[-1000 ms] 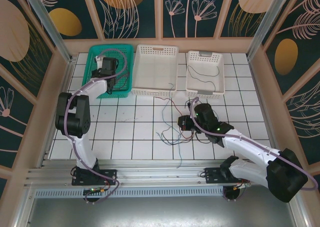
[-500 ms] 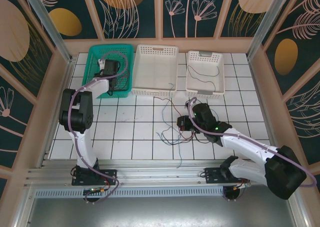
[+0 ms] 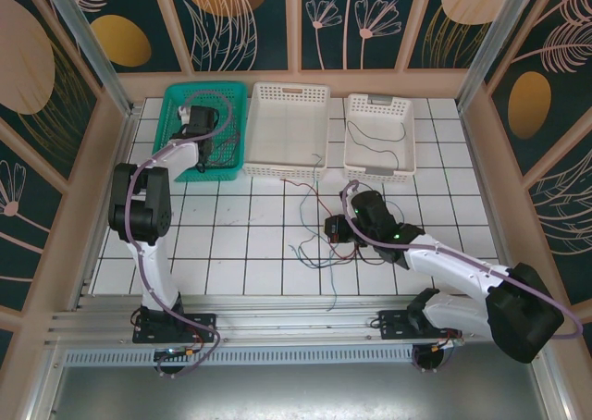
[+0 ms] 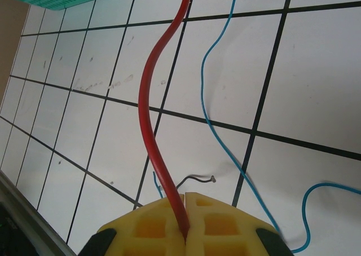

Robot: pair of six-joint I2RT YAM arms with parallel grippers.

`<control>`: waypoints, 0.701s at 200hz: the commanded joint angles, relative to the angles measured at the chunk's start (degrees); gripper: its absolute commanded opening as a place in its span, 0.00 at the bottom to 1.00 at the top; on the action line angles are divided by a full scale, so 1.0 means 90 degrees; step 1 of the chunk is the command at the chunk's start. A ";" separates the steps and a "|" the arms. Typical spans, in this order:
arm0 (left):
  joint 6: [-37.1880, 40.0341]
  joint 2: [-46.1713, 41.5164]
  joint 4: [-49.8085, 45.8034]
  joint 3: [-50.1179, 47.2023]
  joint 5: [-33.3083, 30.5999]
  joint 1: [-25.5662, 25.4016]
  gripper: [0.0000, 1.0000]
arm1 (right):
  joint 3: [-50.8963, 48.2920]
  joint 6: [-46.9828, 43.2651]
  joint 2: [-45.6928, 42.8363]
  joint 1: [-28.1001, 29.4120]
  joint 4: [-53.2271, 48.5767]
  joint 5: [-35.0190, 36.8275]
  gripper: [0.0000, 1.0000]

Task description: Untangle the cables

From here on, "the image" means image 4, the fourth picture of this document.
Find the black cable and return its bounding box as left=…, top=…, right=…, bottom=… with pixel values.
left=176, top=175, right=217, bottom=189

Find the aluminium front rail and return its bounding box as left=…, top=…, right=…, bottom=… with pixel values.
left=0, top=170, right=78, bottom=256

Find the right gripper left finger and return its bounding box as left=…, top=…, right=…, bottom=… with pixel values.
left=81, top=193, right=187, bottom=256

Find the red cable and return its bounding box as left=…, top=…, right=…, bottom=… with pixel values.
left=137, top=0, right=195, bottom=244

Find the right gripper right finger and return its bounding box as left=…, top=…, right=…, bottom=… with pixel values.
left=185, top=192, right=294, bottom=256

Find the blue cable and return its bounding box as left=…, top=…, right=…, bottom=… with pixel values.
left=200, top=0, right=361, bottom=253
left=152, top=170, right=166, bottom=200

